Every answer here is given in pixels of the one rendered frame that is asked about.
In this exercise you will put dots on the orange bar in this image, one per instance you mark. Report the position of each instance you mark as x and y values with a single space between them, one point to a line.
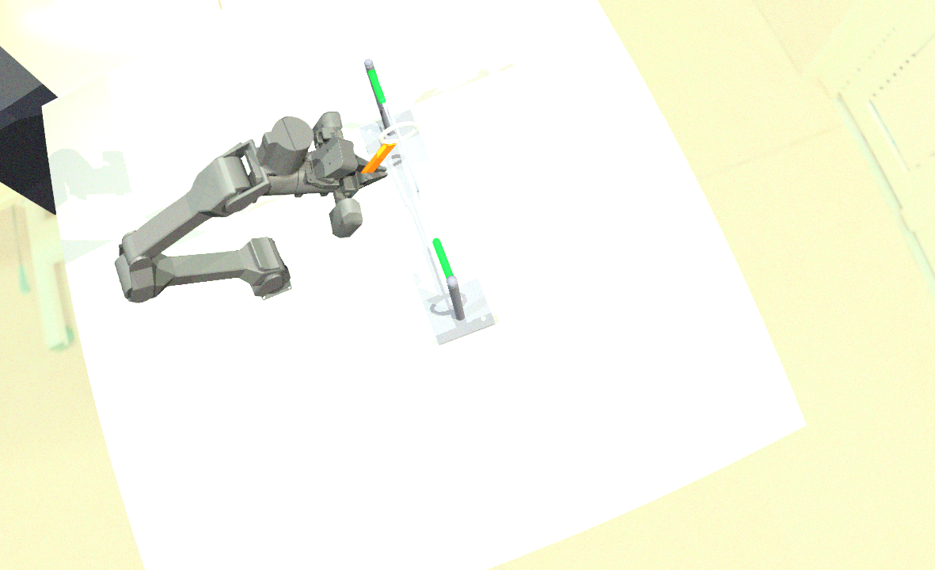
388 145

